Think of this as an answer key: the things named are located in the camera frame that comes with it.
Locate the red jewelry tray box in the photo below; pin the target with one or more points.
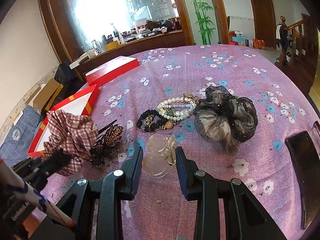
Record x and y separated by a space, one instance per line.
81 103

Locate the blue plaid pillow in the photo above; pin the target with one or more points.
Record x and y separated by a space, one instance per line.
20 136

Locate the yellow box on shelf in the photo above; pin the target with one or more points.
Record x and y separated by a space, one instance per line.
112 45

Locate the red box lid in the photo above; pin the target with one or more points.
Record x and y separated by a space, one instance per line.
110 70

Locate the wooden stair railing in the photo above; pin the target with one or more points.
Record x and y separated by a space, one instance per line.
293 40

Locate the wooden headboard shelf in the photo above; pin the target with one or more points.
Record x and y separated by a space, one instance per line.
169 40

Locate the purple floral bedspread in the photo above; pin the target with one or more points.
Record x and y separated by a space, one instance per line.
262 162

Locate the clear plastic hair claw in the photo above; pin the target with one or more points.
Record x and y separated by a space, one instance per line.
161 157

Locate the grey sheer scrunchie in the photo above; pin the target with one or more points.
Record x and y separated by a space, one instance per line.
221 116

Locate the cardboard box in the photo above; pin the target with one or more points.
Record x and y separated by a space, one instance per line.
47 95

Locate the red plaid scrunchie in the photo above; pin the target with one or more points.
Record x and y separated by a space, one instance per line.
74 135

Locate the black scrunchie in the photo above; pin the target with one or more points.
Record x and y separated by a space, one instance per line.
150 112

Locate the brown wooden door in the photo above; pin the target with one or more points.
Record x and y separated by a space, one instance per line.
264 22

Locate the black smartphone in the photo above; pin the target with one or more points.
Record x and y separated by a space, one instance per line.
305 161

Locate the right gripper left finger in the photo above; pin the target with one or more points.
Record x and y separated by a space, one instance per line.
97 201

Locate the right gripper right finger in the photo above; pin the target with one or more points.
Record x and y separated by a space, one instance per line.
245 216

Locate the leopard print scrunchie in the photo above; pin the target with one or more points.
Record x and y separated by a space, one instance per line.
149 125

